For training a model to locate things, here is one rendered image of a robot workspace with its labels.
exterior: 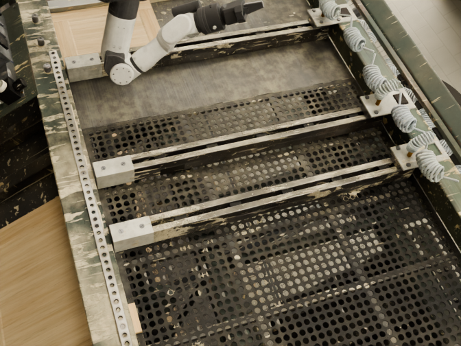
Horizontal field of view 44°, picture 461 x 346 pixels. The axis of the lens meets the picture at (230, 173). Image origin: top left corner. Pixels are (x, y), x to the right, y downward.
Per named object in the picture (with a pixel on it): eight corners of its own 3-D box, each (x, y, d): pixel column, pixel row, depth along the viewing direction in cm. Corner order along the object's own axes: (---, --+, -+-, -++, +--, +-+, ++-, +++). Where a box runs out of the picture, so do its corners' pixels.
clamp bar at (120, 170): (92, 169, 195) (86, 125, 175) (393, 106, 228) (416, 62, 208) (99, 194, 190) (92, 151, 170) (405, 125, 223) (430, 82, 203)
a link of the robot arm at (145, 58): (170, 58, 190) (126, 93, 195) (167, 44, 197) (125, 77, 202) (149, 36, 183) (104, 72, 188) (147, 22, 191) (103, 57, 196)
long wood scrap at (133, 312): (127, 305, 170) (127, 304, 169) (134, 303, 171) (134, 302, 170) (134, 334, 165) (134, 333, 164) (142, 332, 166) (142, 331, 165)
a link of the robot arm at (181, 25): (195, 26, 182) (162, 52, 185) (202, 29, 191) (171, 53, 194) (183, 9, 182) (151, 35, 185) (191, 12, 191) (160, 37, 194)
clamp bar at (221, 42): (65, 67, 219) (57, 18, 200) (340, 22, 252) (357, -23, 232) (70, 86, 214) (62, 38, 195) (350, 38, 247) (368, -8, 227)
